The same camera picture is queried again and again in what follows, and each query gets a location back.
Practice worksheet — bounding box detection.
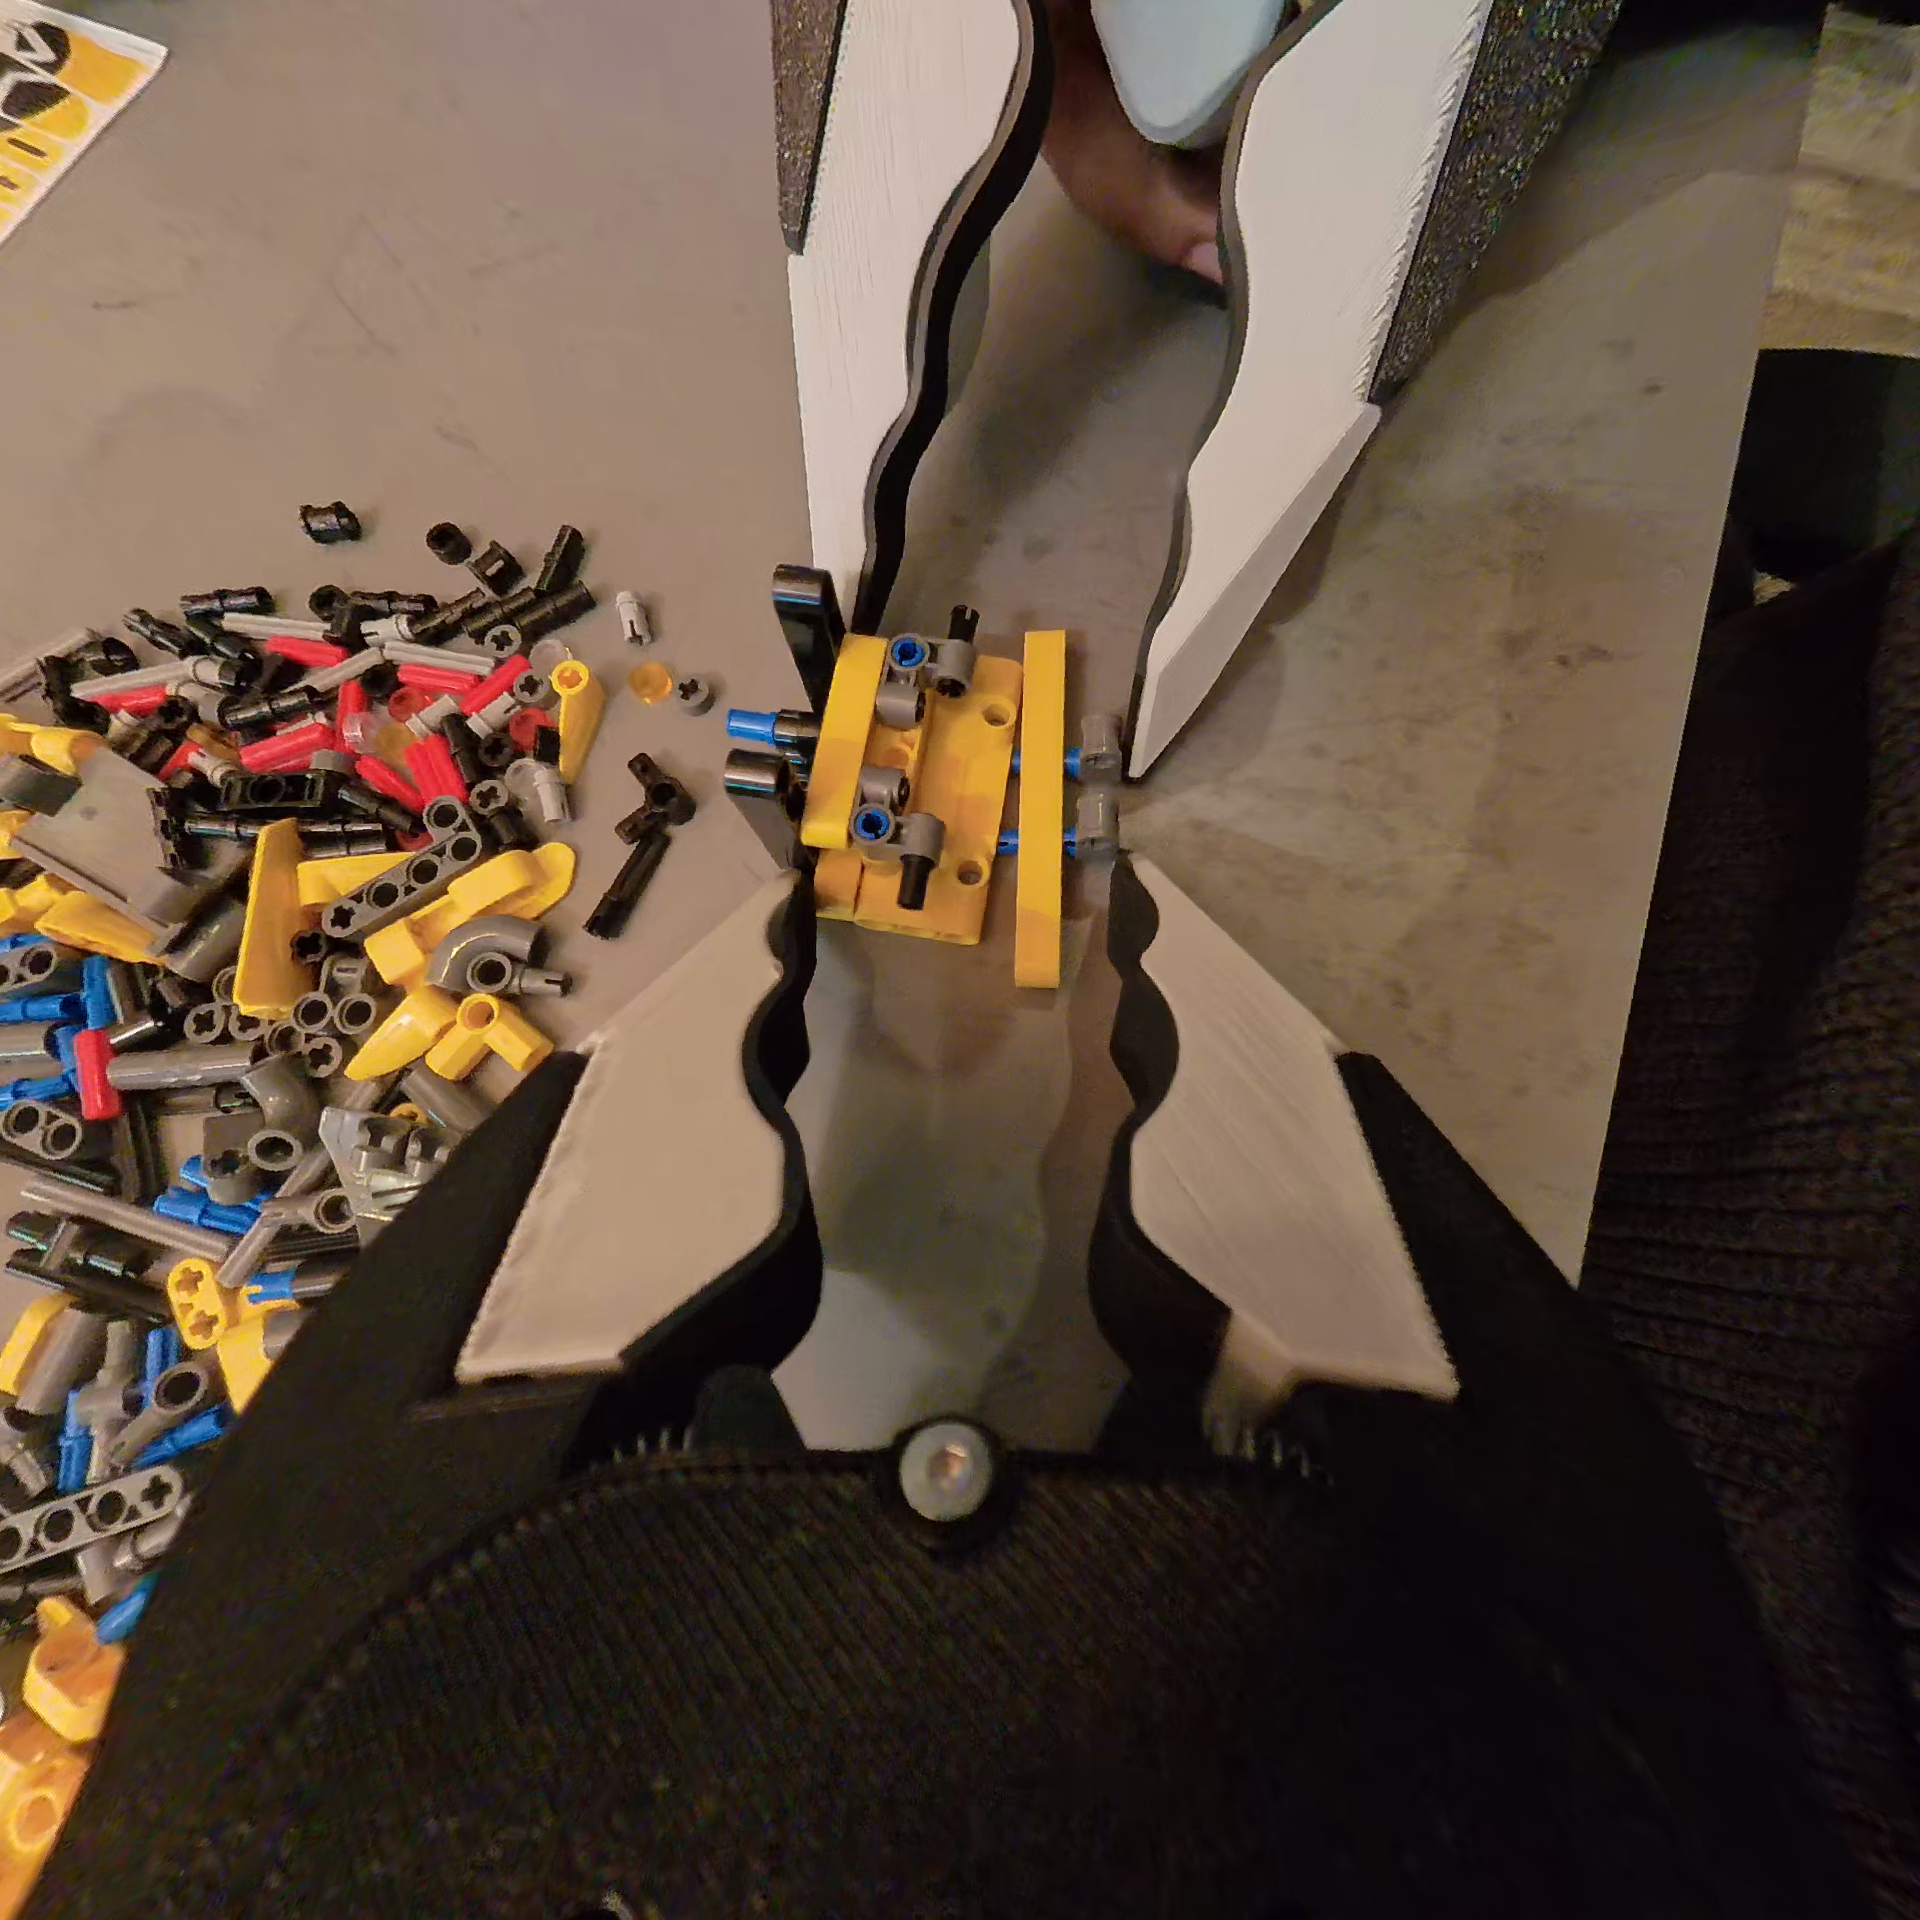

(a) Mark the black chair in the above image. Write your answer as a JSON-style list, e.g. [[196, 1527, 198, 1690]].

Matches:
[[1725, 353, 1920, 602]]

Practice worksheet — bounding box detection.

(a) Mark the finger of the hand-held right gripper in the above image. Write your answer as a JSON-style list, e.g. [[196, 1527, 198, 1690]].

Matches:
[[1125, 0, 1496, 782], [784, 0, 1052, 633]]

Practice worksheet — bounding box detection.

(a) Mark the black toy angle connector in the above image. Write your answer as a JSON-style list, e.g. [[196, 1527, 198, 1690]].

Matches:
[[582, 750, 700, 943]]

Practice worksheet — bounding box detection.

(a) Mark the yellow printed instruction sheet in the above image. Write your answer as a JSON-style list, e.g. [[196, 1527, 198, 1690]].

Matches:
[[0, 0, 168, 250]]

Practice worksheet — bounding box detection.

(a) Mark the yellow toy beam with pins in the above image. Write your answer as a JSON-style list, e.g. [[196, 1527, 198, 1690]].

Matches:
[[1007, 632, 1126, 990]]

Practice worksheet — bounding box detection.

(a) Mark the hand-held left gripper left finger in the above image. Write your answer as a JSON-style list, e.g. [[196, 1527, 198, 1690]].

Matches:
[[450, 872, 825, 1390]]

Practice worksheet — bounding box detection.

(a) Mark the person's dark knit sweater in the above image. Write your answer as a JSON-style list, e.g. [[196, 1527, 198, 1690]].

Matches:
[[1581, 527, 1920, 1920]]

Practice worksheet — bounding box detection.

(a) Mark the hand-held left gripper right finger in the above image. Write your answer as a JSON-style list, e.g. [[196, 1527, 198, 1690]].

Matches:
[[1092, 853, 1464, 1449]]

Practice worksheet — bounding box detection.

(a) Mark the yellow toy brick frame assembly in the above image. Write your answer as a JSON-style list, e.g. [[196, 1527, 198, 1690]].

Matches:
[[721, 563, 1029, 946]]

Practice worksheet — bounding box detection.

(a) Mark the person's right hand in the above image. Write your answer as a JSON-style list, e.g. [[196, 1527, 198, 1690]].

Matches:
[[1041, 0, 1239, 290]]

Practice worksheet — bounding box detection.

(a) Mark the pile of toy building parts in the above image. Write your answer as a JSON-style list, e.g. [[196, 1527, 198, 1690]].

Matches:
[[0, 521, 608, 1871]]

